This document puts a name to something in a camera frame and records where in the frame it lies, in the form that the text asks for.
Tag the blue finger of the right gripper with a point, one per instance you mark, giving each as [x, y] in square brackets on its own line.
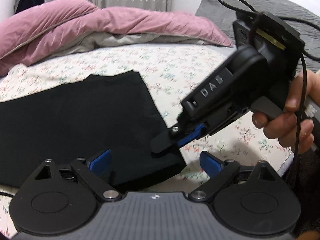
[195, 134]
[166, 141]

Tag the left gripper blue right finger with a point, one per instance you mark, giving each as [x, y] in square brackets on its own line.
[211, 164]

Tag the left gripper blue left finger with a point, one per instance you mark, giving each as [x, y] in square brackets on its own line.
[100, 164]

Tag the black pants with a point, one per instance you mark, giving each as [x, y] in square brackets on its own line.
[81, 119]

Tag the right hand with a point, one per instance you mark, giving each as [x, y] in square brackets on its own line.
[284, 127]

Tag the grey quilted pillow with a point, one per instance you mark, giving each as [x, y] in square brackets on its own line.
[224, 18]

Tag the floral bed sheet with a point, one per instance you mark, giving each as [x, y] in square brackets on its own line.
[170, 72]

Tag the pink velvet duvet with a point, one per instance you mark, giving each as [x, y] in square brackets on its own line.
[40, 31]

